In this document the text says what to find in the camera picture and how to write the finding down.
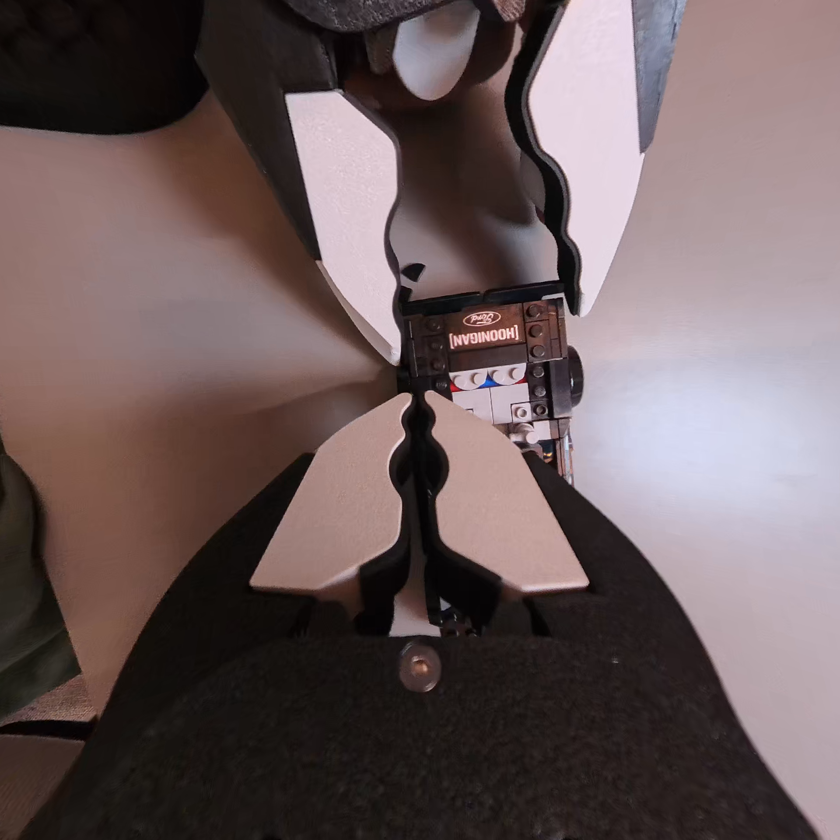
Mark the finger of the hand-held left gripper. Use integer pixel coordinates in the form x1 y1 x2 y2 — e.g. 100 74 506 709
284 90 405 367
507 0 647 319

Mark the black lego car model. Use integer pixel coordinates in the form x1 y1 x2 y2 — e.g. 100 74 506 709
399 283 585 489

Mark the person's green sweatshirt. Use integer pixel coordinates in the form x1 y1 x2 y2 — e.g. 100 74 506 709
0 453 82 723

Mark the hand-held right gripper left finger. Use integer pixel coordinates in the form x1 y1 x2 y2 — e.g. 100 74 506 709
250 392 418 598

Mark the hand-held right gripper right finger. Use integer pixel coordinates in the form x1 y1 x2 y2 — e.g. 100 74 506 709
423 390 592 598

